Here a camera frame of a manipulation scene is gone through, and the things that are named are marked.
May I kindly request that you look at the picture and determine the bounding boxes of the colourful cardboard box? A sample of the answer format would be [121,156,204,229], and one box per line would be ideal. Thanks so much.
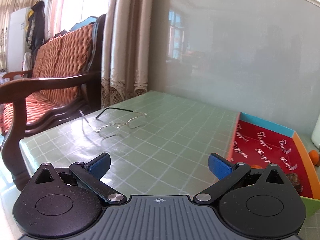
[227,113,319,217]

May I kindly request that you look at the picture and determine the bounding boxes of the white refrigerator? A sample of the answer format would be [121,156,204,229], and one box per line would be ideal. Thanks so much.
[6,7,30,72]

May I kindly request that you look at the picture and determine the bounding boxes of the white thermos jug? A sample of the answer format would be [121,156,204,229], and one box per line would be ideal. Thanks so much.
[311,115,320,148]

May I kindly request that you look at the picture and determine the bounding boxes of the wire-rimmed eyeglasses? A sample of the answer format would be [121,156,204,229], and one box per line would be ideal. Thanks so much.
[79,107,148,138]

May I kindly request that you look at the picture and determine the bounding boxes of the tangerine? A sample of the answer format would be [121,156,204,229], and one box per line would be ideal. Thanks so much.
[309,150,320,166]
[251,165,263,169]

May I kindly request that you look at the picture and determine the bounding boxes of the wooden bench orange cushion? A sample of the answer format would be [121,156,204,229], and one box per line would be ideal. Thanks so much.
[1,15,106,190]

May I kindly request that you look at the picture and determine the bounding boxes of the beige lace curtain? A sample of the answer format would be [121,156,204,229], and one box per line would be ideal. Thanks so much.
[101,0,152,108]

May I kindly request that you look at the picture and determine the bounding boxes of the dark hanging jacket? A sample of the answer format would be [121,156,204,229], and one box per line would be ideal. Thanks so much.
[26,1,45,55]

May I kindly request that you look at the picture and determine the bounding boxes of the dark water chestnut front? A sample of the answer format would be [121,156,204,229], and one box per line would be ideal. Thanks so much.
[286,173,303,194]

